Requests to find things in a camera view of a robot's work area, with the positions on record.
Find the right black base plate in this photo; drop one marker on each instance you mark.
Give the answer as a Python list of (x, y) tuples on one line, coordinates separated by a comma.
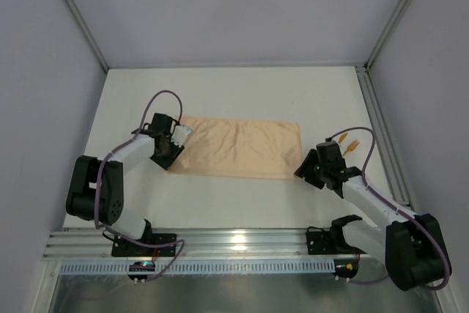
[(318, 241)]

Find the slotted grey cable duct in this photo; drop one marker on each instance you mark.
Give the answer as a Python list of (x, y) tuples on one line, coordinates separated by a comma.
[(202, 267)]

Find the peach satin napkin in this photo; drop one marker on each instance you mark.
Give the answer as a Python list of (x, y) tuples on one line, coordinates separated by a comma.
[(244, 148)]

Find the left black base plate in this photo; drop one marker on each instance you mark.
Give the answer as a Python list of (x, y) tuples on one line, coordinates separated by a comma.
[(125, 248)]

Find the aluminium front rail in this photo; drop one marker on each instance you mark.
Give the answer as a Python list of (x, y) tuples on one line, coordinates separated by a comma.
[(199, 244)]

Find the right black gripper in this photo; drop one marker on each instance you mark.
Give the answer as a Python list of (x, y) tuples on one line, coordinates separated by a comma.
[(308, 169)]

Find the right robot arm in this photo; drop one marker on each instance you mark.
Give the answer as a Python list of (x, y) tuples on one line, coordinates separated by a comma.
[(410, 246)]

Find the right aluminium corner post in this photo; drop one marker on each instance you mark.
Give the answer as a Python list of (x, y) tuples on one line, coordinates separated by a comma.
[(389, 28)]

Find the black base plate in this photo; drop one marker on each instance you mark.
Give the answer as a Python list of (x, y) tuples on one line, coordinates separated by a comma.
[(318, 241), (125, 248)]

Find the controller board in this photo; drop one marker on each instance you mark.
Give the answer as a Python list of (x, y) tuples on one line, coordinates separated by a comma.
[(345, 270), (140, 271)]

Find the orange plastic knife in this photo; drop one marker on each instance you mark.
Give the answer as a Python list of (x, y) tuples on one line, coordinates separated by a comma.
[(342, 137)]

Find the aluminium corner post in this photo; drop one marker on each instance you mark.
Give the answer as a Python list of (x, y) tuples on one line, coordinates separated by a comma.
[(84, 29), (389, 28)]

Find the left controller board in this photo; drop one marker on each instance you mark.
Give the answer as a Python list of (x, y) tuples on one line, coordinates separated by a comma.
[(140, 271)]

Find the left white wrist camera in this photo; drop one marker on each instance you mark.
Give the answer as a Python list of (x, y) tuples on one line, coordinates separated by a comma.
[(180, 134)]

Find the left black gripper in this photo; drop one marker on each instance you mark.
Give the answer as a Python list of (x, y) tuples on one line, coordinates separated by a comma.
[(166, 154)]

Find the right controller board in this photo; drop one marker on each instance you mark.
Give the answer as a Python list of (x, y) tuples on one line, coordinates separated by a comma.
[(345, 270)]

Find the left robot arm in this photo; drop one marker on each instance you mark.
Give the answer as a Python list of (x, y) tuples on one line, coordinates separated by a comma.
[(96, 191)]

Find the left aluminium corner post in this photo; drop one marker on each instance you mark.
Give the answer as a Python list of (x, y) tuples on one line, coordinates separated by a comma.
[(84, 29)]

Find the right aluminium side rail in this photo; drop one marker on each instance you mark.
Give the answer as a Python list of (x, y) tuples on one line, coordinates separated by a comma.
[(391, 166)]

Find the orange plastic fork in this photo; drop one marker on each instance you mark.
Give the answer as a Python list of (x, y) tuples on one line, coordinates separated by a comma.
[(351, 147)]

